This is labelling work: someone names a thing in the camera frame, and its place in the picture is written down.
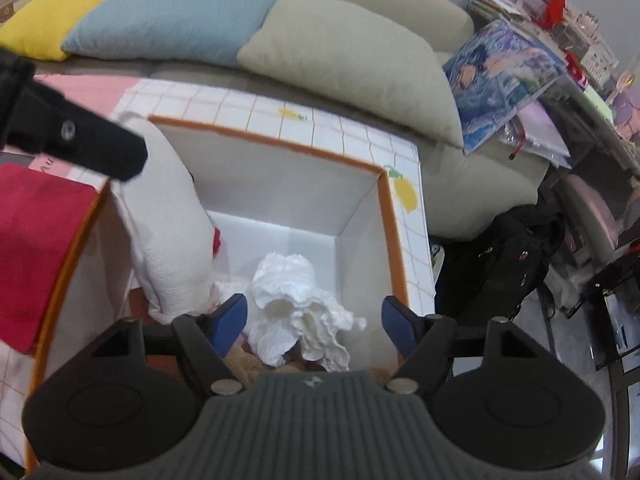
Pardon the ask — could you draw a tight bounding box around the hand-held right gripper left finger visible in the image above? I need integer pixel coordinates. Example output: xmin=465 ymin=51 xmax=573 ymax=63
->
xmin=92 ymin=293 xmax=257 ymax=397

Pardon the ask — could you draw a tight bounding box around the white tissue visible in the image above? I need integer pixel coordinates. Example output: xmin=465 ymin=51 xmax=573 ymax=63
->
xmin=212 ymin=252 xmax=369 ymax=374

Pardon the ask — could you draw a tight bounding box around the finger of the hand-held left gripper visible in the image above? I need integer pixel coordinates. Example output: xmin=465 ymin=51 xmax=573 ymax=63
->
xmin=0 ymin=49 xmax=149 ymax=182

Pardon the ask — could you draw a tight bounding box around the pinkish grey chair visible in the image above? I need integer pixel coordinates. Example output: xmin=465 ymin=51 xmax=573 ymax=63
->
xmin=559 ymin=172 xmax=640 ymax=267

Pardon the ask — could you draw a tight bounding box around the black glass stand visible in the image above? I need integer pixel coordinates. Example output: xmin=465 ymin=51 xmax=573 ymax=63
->
xmin=589 ymin=259 xmax=640 ymax=377

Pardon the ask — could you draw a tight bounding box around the beige pillow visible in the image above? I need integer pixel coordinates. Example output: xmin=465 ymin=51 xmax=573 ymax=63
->
xmin=236 ymin=0 xmax=465 ymax=149

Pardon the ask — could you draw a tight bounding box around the lemon print grid blanket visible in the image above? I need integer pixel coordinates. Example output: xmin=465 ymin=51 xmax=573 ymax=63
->
xmin=0 ymin=74 xmax=436 ymax=472

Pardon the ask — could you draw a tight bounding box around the light blue pillow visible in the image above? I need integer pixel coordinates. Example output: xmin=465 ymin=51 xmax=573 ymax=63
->
xmin=61 ymin=0 xmax=282 ymax=69

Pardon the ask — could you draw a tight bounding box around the yellow pillow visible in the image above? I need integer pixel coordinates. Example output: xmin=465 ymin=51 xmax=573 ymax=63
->
xmin=0 ymin=0 xmax=144 ymax=63

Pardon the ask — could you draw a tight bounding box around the purple plastic folder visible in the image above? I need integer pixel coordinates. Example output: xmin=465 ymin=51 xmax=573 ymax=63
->
xmin=500 ymin=100 xmax=574 ymax=169

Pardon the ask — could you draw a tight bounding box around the orange cardboard box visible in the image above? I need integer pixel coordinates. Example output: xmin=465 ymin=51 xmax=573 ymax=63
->
xmin=22 ymin=115 xmax=437 ymax=467

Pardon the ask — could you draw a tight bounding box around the brown plush cloth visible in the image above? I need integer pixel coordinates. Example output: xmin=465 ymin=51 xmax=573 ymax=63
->
xmin=220 ymin=344 xmax=392 ymax=387

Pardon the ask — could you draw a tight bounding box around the white desk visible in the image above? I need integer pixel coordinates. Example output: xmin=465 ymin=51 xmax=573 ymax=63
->
xmin=542 ymin=77 xmax=640 ymax=173

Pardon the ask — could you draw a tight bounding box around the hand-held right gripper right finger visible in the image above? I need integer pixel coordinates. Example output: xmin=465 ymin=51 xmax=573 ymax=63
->
xmin=381 ymin=296 xmax=552 ymax=396

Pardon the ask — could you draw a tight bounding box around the cream towel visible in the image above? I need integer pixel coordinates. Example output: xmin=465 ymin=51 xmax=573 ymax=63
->
xmin=111 ymin=112 xmax=224 ymax=327

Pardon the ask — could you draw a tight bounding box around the cluttered side table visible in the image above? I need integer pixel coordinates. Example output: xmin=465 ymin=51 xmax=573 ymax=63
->
xmin=467 ymin=0 xmax=622 ymax=87

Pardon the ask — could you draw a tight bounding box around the black backpack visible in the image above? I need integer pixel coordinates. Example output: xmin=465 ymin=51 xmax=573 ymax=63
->
xmin=434 ymin=203 xmax=569 ymax=342

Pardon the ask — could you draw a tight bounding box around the beige sofa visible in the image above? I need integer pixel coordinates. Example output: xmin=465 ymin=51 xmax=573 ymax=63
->
xmin=50 ymin=0 xmax=547 ymax=241

